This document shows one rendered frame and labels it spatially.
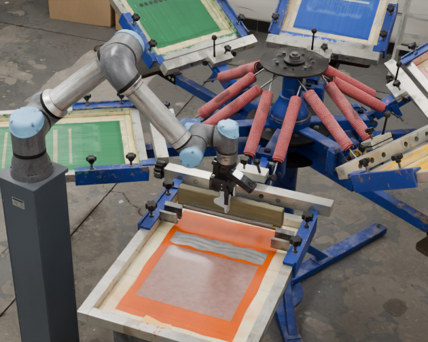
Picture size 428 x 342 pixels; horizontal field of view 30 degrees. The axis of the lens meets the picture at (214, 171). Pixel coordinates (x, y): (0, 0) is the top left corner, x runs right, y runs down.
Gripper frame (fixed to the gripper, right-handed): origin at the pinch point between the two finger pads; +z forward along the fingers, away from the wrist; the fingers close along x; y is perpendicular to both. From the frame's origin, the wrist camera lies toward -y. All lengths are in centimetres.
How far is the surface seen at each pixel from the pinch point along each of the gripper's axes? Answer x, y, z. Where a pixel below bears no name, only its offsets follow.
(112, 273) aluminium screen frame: 43, 27, 7
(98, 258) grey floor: -70, 96, 106
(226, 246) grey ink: 10.7, -2.9, 9.6
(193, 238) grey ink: 10.7, 10.1, 9.7
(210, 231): 3.3, 5.9, 10.1
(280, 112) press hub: -73, 2, -3
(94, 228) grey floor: -94, 110, 106
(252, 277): 23.2, -17.0, 10.0
